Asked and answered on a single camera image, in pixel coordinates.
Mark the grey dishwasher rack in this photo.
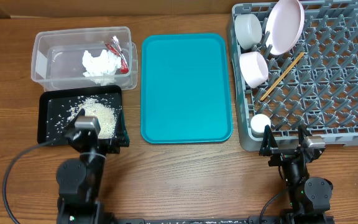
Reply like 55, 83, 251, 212
227, 1, 358, 151

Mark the black tray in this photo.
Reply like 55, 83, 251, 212
37, 85, 129, 147

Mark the white napkin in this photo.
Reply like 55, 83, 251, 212
82, 50, 121, 86

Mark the large white plate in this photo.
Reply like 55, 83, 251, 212
265, 0, 305, 56

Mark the pile of rice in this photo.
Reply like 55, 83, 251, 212
47, 95, 123, 140

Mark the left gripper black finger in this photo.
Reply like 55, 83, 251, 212
64, 109, 85, 134
116, 110, 130, 147

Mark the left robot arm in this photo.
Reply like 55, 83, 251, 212
56, 109, 130, 224

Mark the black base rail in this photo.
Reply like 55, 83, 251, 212
110, 214, 335, 224

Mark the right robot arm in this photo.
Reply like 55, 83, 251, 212
257, 125, 335, 224

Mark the teal plastic tray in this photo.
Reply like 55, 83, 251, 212
140, 33, 233, 144

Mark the white cup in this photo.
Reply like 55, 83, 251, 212
250, 114, 272, 137

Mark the clear plastic bin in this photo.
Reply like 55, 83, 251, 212
31, 26, 138, 91

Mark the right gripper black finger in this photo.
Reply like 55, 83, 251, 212
298, 124, 312, 146
259, 125, 275, 156

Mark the small white plate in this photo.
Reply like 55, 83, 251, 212
239, 52, 269, 88

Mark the red foil wrapper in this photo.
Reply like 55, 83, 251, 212
105, 36, 129, 73

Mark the grey bowl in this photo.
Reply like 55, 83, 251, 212
234, 14, 262, 50

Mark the wooden chopstick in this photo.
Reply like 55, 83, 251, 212
260, 52, 305, 101

